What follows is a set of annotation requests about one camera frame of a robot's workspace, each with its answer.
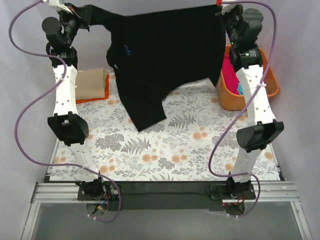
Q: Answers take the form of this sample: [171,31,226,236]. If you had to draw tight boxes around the purple cable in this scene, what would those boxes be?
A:
[208,0,278,219]
[8,0,123,224]

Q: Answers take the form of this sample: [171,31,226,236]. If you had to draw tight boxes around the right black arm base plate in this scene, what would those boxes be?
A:
[204,183,256,200]

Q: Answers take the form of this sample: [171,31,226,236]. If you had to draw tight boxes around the aluminium frame rail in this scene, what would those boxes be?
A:
[32,181,300,203]

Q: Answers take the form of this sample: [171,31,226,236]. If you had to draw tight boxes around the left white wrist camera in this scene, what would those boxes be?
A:
[47,0,72,14]

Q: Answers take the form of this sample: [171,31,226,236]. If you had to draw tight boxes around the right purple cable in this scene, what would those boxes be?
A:
[208,0,278,219]

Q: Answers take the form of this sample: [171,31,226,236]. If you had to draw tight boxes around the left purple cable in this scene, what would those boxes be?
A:
[8,0,123,224]

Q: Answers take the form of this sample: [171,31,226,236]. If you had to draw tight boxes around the orange folded t-shirt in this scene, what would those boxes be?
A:
[75,74,110,104]

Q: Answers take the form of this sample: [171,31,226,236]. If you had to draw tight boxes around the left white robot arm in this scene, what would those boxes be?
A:
[41,10,107,200]

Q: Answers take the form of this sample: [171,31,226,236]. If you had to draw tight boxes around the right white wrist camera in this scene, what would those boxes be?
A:
[216,0,237,15]

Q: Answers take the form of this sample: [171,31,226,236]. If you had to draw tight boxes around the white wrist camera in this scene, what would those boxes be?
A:
[47,0,72,14]
[216,0,237,15]

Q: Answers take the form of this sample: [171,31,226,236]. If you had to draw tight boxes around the floral patterned table mat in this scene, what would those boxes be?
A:
[49,70,285,182]

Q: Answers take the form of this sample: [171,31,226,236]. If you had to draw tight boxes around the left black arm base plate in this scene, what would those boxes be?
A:
[77,184,121,201]

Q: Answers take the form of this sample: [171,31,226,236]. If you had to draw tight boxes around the beige folded t-shirt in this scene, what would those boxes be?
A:
[75,68,108,100]

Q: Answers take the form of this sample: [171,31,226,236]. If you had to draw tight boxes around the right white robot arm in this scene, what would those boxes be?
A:
[221,1,284,199]

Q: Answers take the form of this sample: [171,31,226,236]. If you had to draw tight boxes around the pink t-shirt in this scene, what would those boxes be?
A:
[221,55,239,95]

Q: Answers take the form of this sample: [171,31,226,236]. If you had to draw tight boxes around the turquoise t-shirt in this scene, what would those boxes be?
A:
[237,82,244,96]

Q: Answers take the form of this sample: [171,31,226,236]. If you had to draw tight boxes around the black t-shirt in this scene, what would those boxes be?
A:
[78,4,226,131]

